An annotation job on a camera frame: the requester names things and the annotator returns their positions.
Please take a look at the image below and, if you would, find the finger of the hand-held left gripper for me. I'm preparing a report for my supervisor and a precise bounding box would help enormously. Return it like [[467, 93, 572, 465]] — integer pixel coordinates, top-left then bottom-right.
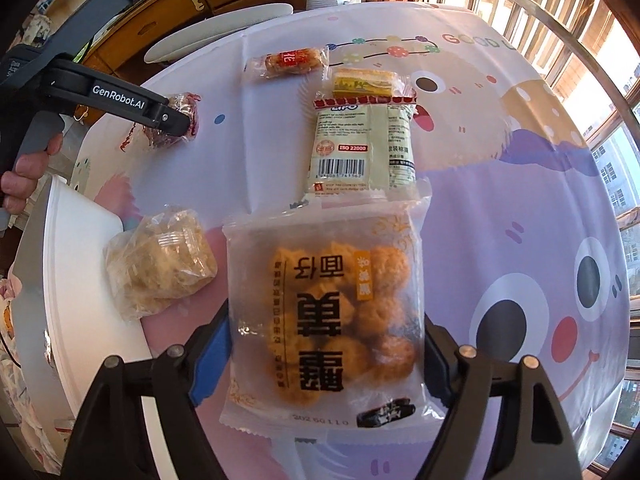
[[144, 100, 194, 137]]

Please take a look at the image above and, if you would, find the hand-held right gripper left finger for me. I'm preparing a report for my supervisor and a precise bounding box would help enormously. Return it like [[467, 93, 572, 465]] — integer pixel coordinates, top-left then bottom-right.
[[60, 300, 235, 480]]

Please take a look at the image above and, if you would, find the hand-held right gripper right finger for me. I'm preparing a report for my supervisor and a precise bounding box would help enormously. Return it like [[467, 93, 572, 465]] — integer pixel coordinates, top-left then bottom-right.
[[422, 312, 583, 480]]

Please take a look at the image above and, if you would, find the clear granola bar packet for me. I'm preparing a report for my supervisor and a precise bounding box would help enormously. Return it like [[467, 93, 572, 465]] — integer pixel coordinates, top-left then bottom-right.
[[120, 91, 203, 148]]

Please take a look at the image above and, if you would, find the clear bread ball packet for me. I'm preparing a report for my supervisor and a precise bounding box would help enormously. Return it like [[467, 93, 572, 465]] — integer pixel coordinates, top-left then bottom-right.
[[220, 177, 433, 443]]

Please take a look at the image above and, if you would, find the white plastic bin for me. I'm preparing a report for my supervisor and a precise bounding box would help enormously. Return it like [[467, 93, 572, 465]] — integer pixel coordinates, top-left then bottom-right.
[[10, 175, 156, 426]]

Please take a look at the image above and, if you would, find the person's left hand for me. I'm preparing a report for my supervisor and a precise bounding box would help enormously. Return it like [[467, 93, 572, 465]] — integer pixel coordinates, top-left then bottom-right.
[[0, 132, 65, 216]]

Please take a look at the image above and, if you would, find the white grey office chair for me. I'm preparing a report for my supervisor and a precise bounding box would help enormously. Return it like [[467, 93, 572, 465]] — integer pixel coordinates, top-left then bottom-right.
[[144, 0, 371, 65]]

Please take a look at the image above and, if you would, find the clear puffed rice packet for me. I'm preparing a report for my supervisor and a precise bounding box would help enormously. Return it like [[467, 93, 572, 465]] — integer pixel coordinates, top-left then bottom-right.
[[102, 204, 219, 322]]

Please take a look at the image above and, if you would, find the wooden desk with drawers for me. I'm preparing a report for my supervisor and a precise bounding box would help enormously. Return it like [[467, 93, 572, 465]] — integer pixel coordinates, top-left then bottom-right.
[[30, 0, 311, 76]]

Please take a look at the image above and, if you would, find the orange pastry packet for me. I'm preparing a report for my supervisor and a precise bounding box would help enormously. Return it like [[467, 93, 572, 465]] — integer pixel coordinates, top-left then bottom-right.
[[244, 45, 331, 81]]

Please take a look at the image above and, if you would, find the cream cracker packet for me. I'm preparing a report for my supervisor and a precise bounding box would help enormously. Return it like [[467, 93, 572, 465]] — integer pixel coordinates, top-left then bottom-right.
[[305, 91, 418, 206]]

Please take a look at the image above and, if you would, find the yellow biscuit packet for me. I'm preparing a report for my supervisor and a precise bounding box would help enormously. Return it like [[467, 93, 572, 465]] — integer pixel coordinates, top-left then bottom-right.
[[330, 66, 411, 103]]

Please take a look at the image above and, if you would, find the purple cartoon tablecloth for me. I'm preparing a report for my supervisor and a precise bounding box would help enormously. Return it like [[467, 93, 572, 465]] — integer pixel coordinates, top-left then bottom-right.
[[65, 0, 631, 480]]

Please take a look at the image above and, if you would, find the metal window grille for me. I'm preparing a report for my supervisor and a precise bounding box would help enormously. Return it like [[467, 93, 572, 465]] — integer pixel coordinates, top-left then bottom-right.
[[415, 0, 640, 480]]

